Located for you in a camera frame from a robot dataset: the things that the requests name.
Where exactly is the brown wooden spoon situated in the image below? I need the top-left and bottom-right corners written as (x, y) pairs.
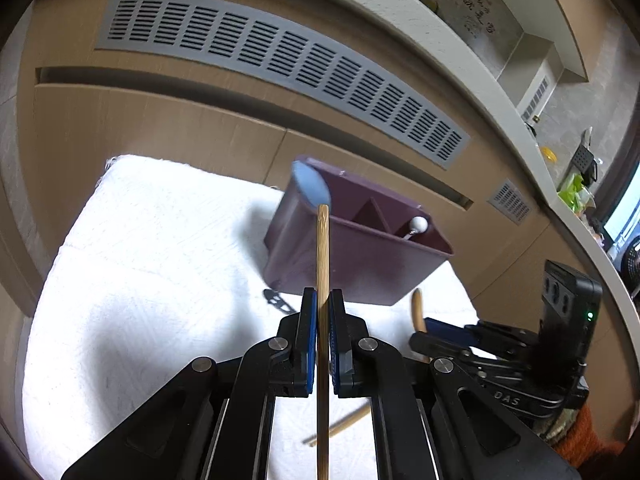
top-left (411, 288), bottom-right (427, 333)

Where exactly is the black metal smiley spoon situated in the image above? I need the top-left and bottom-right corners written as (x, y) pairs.
top-left (262, 288), bottom-right (296, 315)

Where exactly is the wooden chopstick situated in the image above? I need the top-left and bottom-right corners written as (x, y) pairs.
top-left (316, 204), bottom-right (330, 480)
top-left (302, 402), bottom-right (371, 448)

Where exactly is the small white spoon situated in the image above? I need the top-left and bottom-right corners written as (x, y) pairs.
top-left (404, 216), bottom-right (428, 240)

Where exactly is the blue plastic spoon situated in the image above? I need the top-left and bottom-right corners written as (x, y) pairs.
top-left (291, 160), bottom-right (332, 209)

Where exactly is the gloved right hand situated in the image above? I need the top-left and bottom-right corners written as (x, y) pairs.
top-left (541, 404), bottom-right (625, 474)

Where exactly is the maroon plastic utensil holder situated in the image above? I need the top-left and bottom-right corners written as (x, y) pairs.
top-left (262, 156), bottom-right (454, 306)

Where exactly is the small grey vent grille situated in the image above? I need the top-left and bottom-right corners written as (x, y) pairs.
top-left (488, 179), bottom-right (532, 224)

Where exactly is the white textured cloth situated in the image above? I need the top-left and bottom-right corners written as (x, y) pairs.
top-left (22, 153), bottom-right (482, 480)

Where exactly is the grey stone countertop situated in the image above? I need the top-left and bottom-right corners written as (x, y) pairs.
top-left (54, 0), bottom-right (640, 311)

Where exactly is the large grey vent grille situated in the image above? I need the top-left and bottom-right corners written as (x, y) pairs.
top-left (96, 0), bottom-right (470, 169)

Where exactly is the black camera box green light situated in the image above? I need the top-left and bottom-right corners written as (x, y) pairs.
top-left (538, 260), bottom-right (603, 362)

